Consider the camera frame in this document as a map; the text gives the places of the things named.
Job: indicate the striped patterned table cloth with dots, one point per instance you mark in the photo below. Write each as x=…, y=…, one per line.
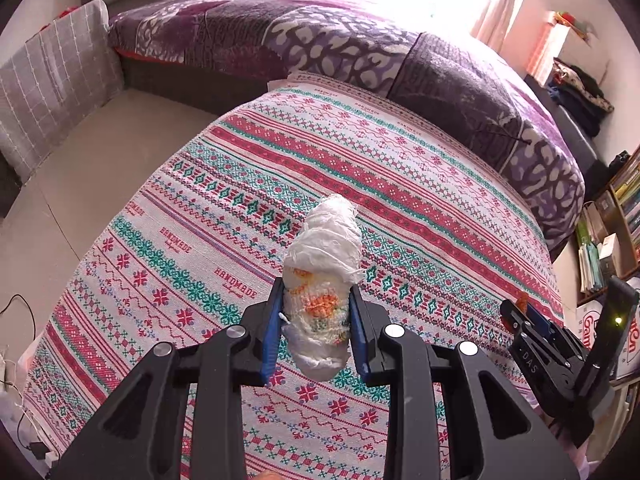
x=149, y=366

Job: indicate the grey checked cushion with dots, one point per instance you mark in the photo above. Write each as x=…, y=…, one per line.
x=59, y=77

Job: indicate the wooden bookshelf with books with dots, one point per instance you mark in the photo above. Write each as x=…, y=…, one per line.
x=607, y=232

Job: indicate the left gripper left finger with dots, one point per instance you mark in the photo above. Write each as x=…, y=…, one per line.
x=269, y=332

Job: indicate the purple patterned bed blanket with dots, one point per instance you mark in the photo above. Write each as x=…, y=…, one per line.
x=453, y=81

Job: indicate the folded clothes pile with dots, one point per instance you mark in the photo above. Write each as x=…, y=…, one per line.
x=576, y=91

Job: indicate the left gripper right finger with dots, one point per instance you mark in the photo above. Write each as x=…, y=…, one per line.
x=358, y=338

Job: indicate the black storage bench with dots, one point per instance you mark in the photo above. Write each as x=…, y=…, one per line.
x=594, y=171

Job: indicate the white plastic trash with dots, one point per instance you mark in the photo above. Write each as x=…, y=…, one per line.
x=320, y=267

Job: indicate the orange peel piece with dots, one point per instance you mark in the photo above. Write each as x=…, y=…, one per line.
x=522, y=302

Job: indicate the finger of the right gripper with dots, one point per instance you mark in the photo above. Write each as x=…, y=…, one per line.
x=511, y=316
x=540, y=323

